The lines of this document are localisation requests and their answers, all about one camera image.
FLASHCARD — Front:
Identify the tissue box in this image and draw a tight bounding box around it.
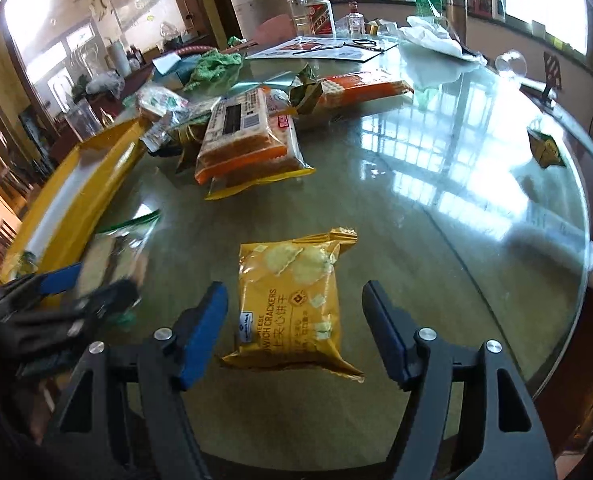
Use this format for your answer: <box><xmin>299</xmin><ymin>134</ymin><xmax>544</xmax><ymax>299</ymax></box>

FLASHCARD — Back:
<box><xmin>152</xmin><ymin>53</ymin><xmax>201</xmax><ymax>84</ymax></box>

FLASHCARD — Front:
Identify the large printed paper sheet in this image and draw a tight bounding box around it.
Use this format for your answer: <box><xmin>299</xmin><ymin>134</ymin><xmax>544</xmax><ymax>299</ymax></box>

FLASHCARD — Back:
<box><xmin>246</xmin><ymin>36</ymin><xmax>398</xmax><ymax>63</ymax></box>

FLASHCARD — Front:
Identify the white liquor bottle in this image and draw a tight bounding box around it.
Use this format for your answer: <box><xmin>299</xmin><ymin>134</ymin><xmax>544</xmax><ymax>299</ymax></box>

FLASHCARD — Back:
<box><xmin>307</xmin><ymin>0</ymin><xmax>335</xmax><ymax>36</ymax></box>

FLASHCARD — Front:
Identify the white plastic bag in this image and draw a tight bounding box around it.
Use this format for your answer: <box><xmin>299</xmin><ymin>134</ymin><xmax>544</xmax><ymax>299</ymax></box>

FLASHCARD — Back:
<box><xmin>398</xmin><ymin>15</ymin><xmax>487</xmax><ymax>66</ymax></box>

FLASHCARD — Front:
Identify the clear glass jar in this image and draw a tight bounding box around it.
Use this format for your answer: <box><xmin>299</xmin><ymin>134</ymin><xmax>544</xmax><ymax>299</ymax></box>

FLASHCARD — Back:
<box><xmin>287</xmin><ymin>0</ymin><xmax>311</xmax><ymax>36</ymax></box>

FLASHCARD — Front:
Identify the green edged clear snack bag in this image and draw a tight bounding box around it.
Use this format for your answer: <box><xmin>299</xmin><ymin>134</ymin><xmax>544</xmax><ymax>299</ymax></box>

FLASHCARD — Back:
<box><xmin>69</xmin><ymin>205</ymin><xmax>161</xmax><ymax>324</ymax></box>

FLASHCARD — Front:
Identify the green cloth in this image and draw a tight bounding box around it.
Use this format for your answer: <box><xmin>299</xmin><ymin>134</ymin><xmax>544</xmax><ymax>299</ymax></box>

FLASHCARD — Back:
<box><xmin>184</xmin><ymin>50</ymin><xmax>243</xmax><ymax>92</ymax></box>

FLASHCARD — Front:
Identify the round cracker pack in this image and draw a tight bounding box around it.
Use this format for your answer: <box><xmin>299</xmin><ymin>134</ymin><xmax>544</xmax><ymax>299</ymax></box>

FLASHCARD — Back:
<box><xmin>136</xmin><ymin>84</ymin><xmax>190</xmax><ymax>120</ymax></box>

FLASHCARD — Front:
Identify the orange cracker pack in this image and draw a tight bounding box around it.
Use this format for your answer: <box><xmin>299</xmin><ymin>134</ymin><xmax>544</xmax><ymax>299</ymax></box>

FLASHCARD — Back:
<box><xmin>288</xmin><ymin>70</ymin><xmax>416</xmax><ymax>117</ymax></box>
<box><xmin>194</xmin><ymin>86</ymin><xmax>315</xmax><ymax>200</ymax></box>

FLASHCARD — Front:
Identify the yellow rimmed white tray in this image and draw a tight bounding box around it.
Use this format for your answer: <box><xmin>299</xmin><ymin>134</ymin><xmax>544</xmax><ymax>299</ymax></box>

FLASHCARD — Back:
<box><xmin>0</xmin><ymin>117</ymin><xmax>151</xmax><ymax>283</ymax></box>

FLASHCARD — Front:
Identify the yellow sandwich cracker bag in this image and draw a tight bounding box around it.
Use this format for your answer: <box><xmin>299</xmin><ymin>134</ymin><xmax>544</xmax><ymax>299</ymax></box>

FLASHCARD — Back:
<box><xmin>220</xmin><ymin>228</ymin><xmax>365</xmax><ymax>382</ymax></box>

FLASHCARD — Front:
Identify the clear drinking glass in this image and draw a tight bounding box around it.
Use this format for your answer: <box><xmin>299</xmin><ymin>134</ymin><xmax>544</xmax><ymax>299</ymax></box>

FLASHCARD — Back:
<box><xmin>64</xmin><ymin>99</ymin><xmax>103</xmax><ymax>141</ymax></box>

